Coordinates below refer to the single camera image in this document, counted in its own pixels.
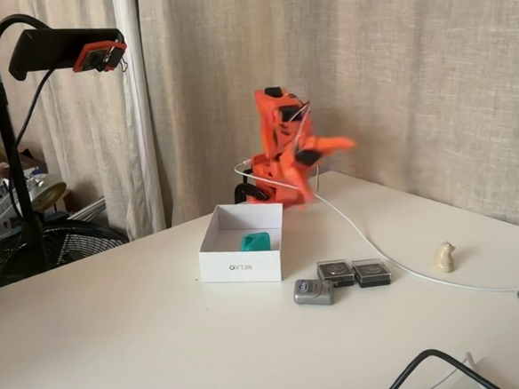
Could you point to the green rounded cube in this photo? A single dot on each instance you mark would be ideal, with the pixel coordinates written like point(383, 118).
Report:
point(256, 243)

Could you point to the beige linen curtain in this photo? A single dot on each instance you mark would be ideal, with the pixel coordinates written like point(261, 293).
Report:
point(410, 59)

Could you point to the grey metal tin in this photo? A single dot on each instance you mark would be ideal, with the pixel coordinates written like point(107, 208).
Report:
point(313, 292)

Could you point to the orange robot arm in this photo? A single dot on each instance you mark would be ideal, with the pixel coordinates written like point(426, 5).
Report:
point(276, 113)

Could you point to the cream animal figurine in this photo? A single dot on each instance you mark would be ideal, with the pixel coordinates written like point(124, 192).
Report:
point(445, 257)

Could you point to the gold lamp shade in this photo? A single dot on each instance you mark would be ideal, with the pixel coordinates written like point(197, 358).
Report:
point(48, 193)

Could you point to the black gooseneck stand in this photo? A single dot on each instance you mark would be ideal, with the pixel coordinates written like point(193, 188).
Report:
point(17, 176)

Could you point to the black case with red coin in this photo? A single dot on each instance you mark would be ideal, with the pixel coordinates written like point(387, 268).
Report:
point(335, 271)

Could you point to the orange camera module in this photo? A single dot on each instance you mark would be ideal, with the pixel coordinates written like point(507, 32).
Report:
point(98, 56)

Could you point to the black camera holder bar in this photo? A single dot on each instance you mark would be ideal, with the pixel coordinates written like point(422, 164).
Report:
point(53, 46)

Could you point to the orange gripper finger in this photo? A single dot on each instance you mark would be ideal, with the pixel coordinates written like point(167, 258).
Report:
point(338, 148)
point(333, 139)

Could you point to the black floor fan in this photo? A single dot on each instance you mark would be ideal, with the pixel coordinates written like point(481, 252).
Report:
point(84, 242)

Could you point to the white cardboard box bin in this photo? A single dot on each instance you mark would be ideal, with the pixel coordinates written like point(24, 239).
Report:
point(240, 267)

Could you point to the camera on black stand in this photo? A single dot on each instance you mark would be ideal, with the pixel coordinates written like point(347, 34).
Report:
point(95, 139)

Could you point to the black case with clear lid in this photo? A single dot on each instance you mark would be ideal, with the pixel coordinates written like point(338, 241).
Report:
point(372, 272)

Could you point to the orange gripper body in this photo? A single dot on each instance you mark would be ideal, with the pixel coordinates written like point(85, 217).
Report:
point(311, 154)

